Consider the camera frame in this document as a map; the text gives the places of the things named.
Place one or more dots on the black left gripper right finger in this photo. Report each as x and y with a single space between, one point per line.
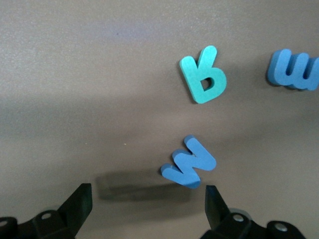
224 224

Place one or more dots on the blue capital letter W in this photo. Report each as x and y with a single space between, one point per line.
189 164

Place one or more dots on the green capital letter R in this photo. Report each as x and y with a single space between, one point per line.
197 79

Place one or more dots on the blue small letter m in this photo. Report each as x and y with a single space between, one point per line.
279 69

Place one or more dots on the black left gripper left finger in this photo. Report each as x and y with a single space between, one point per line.
69 214

